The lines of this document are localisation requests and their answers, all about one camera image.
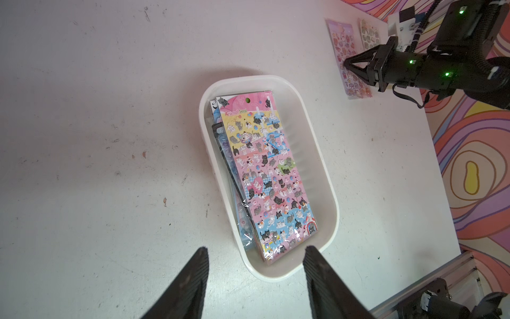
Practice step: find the purple pink sticker sheet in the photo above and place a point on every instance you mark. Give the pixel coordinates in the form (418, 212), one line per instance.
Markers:
(342, 38)

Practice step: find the pink cat sticker sheet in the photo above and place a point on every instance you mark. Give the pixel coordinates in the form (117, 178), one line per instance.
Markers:
(272, 185)

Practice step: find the green panda sticker sheet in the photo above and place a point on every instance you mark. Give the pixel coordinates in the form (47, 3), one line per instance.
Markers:
(215, 110)

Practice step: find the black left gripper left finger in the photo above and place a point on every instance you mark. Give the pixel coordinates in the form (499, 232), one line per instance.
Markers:
(185, 296)

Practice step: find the white plastic storage box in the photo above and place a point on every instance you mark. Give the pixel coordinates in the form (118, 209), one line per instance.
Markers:
(308, 158)

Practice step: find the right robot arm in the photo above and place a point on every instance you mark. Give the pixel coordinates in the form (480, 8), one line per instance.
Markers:
(457, 59)

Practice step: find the green beige sticker sheet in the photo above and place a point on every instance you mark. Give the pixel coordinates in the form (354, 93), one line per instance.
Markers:
(370, 36)

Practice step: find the dark bonbon drop sticker sheet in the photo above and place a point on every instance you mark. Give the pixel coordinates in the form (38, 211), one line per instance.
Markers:
(243, 218)

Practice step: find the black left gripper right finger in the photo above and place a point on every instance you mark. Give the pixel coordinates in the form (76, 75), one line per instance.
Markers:
(329, 296)

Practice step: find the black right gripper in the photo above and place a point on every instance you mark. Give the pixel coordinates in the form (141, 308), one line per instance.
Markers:
(385, 65)

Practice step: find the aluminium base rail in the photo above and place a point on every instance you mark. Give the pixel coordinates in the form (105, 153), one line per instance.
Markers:
(460, 280)

